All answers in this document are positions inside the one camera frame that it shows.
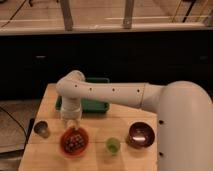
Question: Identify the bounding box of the green cup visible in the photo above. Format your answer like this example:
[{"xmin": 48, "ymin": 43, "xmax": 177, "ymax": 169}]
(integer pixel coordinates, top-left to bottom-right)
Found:
[{"xmin": 105, "ymin": 137, "xmax": 120, "ymax": 155}]

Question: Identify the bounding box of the green plastic tray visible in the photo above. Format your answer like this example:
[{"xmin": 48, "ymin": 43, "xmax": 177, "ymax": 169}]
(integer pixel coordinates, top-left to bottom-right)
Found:
[{"xmin": 56, "ymin": 77, "xmax": 109, "ymax": 113}]

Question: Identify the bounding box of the dark purple grapes bunch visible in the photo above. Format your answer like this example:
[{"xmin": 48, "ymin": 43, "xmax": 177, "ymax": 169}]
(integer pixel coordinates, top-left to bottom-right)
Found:
[{"xmin": 65, "ymin": 134, "xmax": 84, "ymax": 150}]

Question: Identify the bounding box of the dark purple bowl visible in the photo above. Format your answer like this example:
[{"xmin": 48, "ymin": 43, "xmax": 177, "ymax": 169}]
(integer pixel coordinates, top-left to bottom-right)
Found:
[{"xmin": 127, "ymin": 122, "xmax": 155, "ymax": 148}]

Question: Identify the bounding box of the red bowl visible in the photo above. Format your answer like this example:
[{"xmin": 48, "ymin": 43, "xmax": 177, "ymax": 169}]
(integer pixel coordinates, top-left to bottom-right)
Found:
[{"xmin": 59, "ymin": 127, "xmax": 89, "ymax": 158}]

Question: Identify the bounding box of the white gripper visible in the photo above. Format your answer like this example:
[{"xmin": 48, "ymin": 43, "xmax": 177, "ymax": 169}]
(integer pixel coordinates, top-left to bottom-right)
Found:
[{"xmin": 60, "ymin": 102, "xmax": 82, "ymax": 129}]

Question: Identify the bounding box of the black cable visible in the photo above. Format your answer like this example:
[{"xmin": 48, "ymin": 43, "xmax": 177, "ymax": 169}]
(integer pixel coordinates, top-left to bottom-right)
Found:
[{"xmin": 0, "ymin": 106, "xmax": 29, "ymax": 144}]

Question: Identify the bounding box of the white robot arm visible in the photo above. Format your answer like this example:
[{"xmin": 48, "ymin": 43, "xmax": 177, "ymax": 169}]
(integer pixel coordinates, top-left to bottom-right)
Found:
[{"xmin": 56, "ymin": 70, "xmax": 213, "ymax": 171}]

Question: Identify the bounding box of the grey metal cup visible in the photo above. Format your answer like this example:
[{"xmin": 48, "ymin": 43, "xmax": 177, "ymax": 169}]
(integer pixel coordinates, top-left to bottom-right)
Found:
[{"xmin": 34, "ymin": 121, "xmax": 50, "ymax": 138}]

